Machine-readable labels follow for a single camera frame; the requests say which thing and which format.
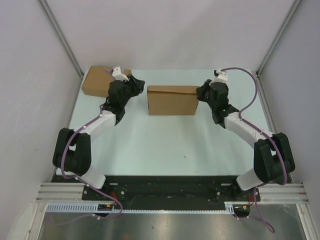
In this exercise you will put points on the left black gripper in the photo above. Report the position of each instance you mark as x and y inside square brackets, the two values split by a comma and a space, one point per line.
[137, 85]

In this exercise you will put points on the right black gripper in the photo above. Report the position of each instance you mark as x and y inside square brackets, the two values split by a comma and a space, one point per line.
[201, 90]

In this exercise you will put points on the brown cardboard box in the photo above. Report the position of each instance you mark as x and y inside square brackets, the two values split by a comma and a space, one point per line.
[97, 81]

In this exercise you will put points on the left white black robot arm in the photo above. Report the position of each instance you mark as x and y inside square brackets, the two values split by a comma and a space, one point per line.
[73, 149]

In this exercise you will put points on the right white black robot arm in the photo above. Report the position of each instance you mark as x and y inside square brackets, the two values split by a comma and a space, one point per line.
[272, 154]

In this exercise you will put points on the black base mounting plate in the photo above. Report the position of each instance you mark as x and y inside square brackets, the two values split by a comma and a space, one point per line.
[218, 188]

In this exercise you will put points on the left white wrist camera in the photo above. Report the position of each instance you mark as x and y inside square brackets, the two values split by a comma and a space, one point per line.
[118, 72]

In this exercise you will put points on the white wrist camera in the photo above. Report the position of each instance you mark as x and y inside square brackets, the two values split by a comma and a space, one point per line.
[118, 72]
[220, 76]

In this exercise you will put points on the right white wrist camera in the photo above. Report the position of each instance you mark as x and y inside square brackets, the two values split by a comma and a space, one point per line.
[220, 76]

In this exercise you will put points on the white slotted cable duct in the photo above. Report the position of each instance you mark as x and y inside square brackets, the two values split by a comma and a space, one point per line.
[196, 207]

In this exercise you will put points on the front aluminium extrusion rail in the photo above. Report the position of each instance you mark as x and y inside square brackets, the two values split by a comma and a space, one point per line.
[291, 193]

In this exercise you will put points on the left aluminium frame post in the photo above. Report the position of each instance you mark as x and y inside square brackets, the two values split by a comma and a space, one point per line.
[55, 26]

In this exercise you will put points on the aluminium frame post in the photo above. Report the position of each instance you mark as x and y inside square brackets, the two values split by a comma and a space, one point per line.
[55, 26]
[294, 8]

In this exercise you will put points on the right aluminium frame post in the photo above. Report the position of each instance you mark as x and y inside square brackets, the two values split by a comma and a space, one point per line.
[294, 8]

